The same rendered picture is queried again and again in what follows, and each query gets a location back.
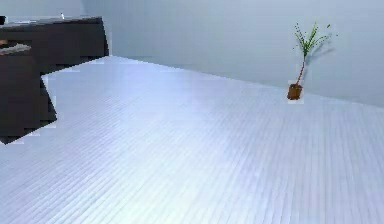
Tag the potted green house plant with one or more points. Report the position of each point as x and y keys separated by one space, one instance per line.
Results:
x=295 y=91

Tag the dark brown kitchen counter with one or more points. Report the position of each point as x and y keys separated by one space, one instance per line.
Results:
x=66 y=40

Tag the small silver tap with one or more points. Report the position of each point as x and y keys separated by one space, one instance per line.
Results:
x=62 y=15

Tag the dark brown cabinet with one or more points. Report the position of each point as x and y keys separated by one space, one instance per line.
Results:
x=18 y=96

